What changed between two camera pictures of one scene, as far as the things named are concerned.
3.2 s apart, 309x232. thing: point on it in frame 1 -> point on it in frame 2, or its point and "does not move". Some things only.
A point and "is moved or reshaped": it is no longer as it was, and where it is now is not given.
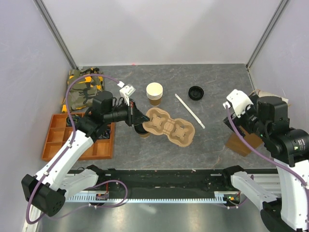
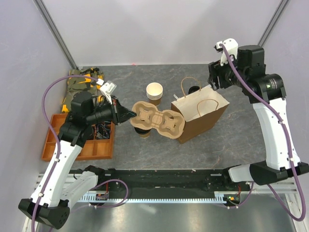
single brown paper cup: (145, 136) does not move
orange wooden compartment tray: (60, 129) does not move
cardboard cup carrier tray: (180, 132) is moved or reshaped
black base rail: (165, 181) does not move
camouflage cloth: (81, 92) does not move
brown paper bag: (235, 142) -> (202, 108)
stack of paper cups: (154, 93) does not move
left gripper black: (134, 116) -> (119, 113)
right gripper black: (238, 121) -> (215, 69)
